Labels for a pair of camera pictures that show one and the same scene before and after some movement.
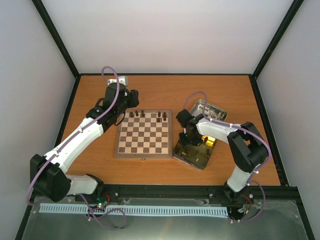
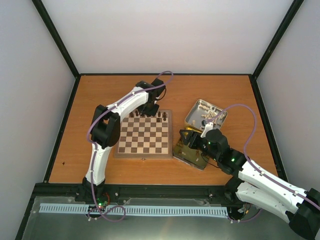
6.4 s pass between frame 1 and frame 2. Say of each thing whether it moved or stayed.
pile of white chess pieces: stayed
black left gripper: moved
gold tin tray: stayed
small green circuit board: stayed
